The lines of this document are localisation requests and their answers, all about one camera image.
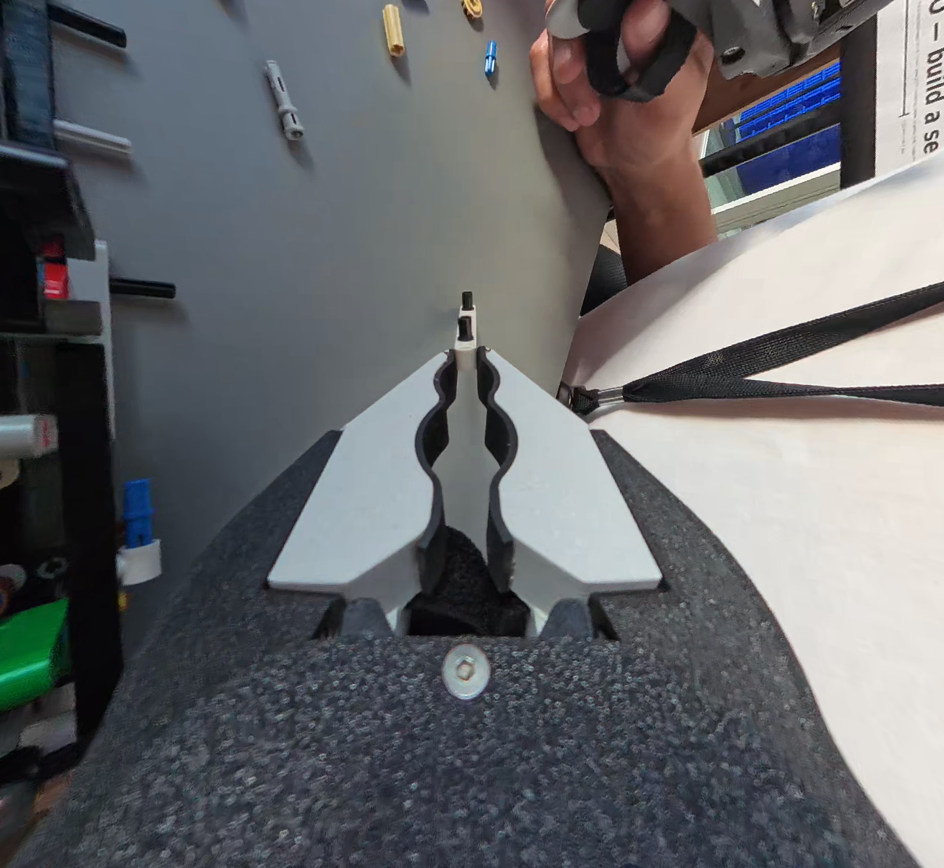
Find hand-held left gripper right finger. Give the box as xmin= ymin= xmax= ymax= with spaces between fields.
xmin=475 ymin=348 xmax=663 ymax=620

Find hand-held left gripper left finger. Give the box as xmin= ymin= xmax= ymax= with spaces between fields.
xmin=267 ymin=349 xmax=457 ymax=608

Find white lego beam black pins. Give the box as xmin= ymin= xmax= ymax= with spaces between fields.
xmin=452 ymin=290 xmax=494 ymax=537

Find partly built lego model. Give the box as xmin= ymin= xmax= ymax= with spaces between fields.
xmin=0 ymin=0 xmax=178 ymax=788

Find grey lego pin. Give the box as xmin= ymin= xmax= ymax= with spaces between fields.
xmin=264 ymin=60 xmax=305 ymax=141

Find person's right hand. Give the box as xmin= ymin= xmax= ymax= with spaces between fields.
xmin=530 ymin=0 xmax=718 ymax=179

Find blue ribbed box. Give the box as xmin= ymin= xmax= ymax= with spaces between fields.
xmin=736 ymin=62 xmax=842 ymax=140

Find white printed paper sign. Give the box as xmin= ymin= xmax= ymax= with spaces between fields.
xmin=875 ymin=0 xmax=944 ymax=170

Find black office chair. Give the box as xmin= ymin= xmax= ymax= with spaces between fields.
xmin=581 ymin=244 xmax=629 ymax=316

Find black post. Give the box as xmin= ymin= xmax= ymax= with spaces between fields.
xmin=840 ymin=20 xmax=879 ymax=188

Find black woven strap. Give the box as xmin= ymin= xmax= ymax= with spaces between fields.
xmin=558 ymin=283 xmax=944 ymax=417

